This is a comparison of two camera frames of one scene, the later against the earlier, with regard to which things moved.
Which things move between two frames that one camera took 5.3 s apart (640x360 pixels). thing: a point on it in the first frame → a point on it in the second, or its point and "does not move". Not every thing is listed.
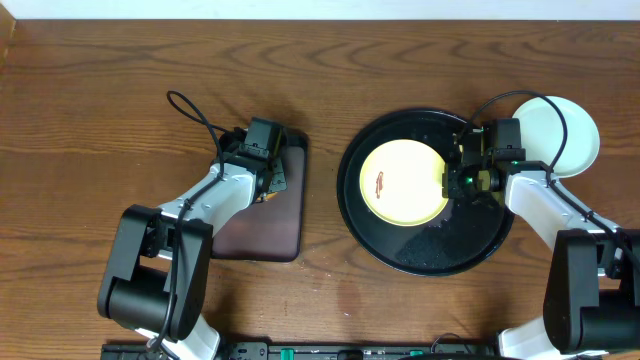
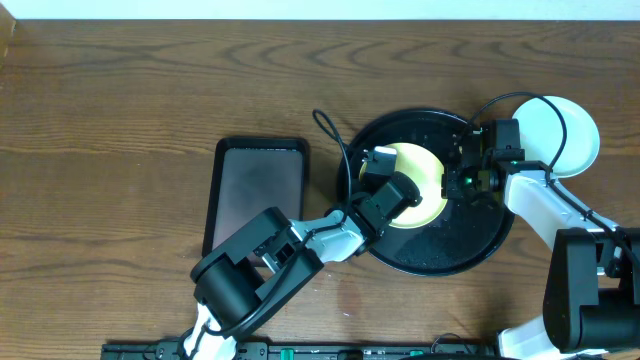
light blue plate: x=542 y=134 does not move
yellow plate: x=401 y=183 does not move
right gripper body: x=464 y=182 does not move
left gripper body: x=278 y=176 → x=375 y=181
